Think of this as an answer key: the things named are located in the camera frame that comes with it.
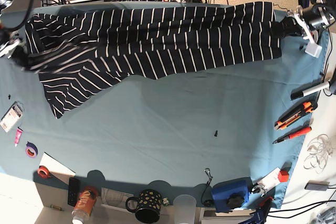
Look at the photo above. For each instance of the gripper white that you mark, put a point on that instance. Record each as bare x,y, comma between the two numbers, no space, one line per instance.
298,23
8,46

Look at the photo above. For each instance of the navy white striped t-shirt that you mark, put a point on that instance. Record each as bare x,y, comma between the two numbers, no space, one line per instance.
78,56

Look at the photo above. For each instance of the black white marker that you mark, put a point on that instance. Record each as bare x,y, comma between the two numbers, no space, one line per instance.
309,91

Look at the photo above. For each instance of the clear plastic blister pack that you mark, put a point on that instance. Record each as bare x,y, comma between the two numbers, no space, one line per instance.
12,116

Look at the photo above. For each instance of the orange black utility knife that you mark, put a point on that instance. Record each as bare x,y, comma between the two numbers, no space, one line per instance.
295,114

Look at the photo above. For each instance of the pink glue tube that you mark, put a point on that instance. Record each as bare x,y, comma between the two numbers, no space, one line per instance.
18,135

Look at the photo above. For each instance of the teal table cloth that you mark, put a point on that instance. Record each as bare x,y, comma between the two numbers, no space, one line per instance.
159,134

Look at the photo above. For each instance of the purple tape roll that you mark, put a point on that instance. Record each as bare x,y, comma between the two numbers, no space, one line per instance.
31,150

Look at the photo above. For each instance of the orange tape roll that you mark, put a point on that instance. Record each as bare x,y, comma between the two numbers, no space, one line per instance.
43,172

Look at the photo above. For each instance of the white paper sheet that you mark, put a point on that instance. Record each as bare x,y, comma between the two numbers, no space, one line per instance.
54,166

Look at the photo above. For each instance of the small red cube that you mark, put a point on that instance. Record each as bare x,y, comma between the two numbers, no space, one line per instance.
283,176

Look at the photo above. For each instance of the black remote control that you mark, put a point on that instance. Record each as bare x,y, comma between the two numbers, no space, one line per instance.
73,190

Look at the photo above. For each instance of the white card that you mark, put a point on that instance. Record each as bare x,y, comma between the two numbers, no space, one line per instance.
270,181

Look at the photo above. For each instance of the grey flat device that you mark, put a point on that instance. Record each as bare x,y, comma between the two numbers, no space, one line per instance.
316,186

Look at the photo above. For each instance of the orange drink can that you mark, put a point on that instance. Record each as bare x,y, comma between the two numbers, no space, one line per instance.
84,206

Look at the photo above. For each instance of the blue box with knob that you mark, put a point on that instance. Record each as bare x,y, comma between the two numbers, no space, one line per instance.
230,196

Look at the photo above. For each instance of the translucent plastic cup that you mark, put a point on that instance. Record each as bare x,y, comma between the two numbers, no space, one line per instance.
184,209

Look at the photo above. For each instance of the black mug gold leaves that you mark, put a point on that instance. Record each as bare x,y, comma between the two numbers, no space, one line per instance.
146,206

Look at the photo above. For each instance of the orange handled screwdriver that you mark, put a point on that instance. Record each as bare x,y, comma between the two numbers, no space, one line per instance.
297,133

